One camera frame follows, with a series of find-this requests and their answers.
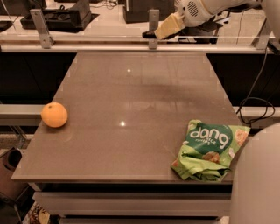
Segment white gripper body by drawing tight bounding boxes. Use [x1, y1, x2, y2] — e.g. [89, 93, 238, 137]
[174, 0, 222, 27]

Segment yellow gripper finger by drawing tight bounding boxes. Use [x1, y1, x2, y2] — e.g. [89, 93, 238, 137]
[154, 12, 185, 39]

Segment black rxbar chocolate bar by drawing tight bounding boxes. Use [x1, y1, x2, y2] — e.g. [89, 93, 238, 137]
[142, 31, 157, 39]

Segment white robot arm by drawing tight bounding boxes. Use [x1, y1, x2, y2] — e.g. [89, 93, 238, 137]
[155, 0, 280, 224]

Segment black box on floor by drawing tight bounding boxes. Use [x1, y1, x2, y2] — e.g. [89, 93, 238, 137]
[123, 0, 175, 24]

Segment black equipment case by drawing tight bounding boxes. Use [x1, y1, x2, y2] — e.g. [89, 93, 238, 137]
[20, 0, 100, 33]

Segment green dang chips bag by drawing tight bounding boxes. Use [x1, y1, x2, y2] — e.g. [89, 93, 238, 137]
[171, 120, 250, 182]

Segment orange fruit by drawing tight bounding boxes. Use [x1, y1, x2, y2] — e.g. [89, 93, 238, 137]
[41, 102, 68, 128]

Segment white table drawer front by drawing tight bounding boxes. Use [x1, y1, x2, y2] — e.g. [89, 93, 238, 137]
[33, 192, 230, 216]

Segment middle metal glass bracket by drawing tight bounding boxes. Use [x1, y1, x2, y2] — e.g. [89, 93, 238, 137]
[149, 9, 159, 50]

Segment metal glass bracket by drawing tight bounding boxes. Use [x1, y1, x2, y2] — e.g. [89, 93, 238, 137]
[30, 9, 54, 49]
[252, 19, 272, 50]
[149, 9, 159, 50]

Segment right metal glass bracket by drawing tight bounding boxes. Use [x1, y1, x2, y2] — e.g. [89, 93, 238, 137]
[252, 19, 272, 50]

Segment black cable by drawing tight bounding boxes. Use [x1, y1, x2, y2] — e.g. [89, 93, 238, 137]
[235, 47, 276, 127]

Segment left metal glass bracket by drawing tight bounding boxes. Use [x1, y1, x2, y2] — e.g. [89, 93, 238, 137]
[30, 9, 54, 49]

